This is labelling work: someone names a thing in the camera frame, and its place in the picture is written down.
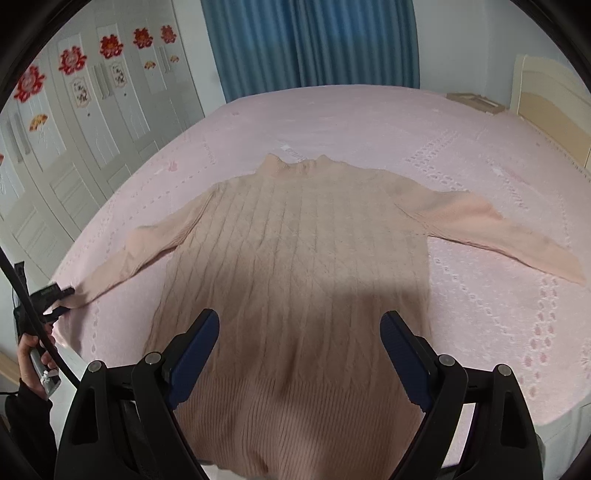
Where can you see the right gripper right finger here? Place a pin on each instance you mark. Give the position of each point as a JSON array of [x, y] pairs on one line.
[[429, 379]]

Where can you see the brown box beside bed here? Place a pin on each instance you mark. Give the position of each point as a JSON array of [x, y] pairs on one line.
[[477, 102]]

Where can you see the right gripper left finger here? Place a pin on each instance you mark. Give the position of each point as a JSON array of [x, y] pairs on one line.
[[163, 380]]

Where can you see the blue curtain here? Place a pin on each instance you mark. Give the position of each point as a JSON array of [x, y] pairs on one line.
[[264, 46]]

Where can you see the white wardrobe with red decals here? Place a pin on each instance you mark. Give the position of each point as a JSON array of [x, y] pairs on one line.
[[104, 94]]

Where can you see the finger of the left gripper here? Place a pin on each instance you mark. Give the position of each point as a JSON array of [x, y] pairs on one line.
[[53, 293], [54, 312]]

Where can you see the beige knit sweater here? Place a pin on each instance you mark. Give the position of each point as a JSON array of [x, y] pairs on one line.
[[300, 261]]

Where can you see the cream and tan headboard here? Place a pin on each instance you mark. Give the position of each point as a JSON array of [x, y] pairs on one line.
[[551, 97]]

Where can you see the pink bed cover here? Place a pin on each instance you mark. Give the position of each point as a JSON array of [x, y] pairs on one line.
[[485, 309]]

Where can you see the black sleeve left forearm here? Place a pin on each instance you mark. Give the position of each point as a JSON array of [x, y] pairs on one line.
[[28, 414]]

